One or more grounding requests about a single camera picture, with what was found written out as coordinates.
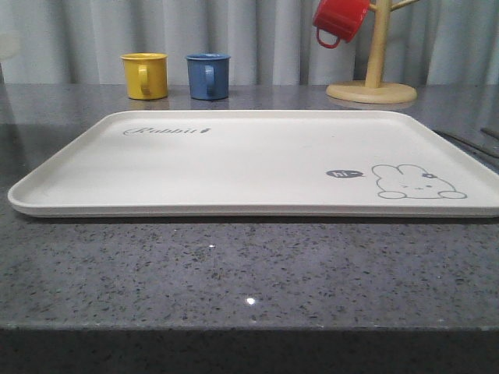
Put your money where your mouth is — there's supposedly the silver metal fork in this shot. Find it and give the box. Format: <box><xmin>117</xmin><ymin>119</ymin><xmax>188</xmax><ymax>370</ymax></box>
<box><xmin>434</xmin><ymin>130</ymin><xmax>498</xmax><ymax>171</ymax></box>

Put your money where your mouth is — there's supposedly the cream rabbit serving tray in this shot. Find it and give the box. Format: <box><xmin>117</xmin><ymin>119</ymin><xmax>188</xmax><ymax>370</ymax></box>
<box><xmin>8</xmin><ymin>110</ymin><xmax>498</xmax><ymax>217</ymax></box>

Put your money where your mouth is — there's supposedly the blue enamel mug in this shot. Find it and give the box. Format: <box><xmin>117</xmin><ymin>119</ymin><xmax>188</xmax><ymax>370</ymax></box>
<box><xmin>186</xmin><ymin>53</ymin><xmax>230</xmax><ymax>101</ymax></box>

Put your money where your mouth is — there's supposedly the yellow enamel mug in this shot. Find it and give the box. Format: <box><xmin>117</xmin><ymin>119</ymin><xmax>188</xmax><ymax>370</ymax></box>
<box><xmin>121</xmin><ymin>52</ymin><xmax>168</xmax><ymax>101</ymax></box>

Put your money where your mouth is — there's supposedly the wooden mug tree stand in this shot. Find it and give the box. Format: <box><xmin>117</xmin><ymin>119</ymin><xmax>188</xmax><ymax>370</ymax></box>
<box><xmin>326</xmin><ymin>0</ymin><xmax>417</xmax><ymax>104</ymax></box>

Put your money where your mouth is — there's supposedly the red enamel mug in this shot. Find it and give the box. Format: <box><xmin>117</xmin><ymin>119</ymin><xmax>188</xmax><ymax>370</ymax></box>
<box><xmin>313</xmin><ymin>0</ymin><xmax>370</xmax><ymax>49</ymax></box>

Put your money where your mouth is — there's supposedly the grey pleated curtain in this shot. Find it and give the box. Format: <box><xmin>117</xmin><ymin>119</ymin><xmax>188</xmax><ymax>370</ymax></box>
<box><xmin>1</xmin><ymin>1</ymin><xmax>498</xmax><ymax>86</ymax></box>

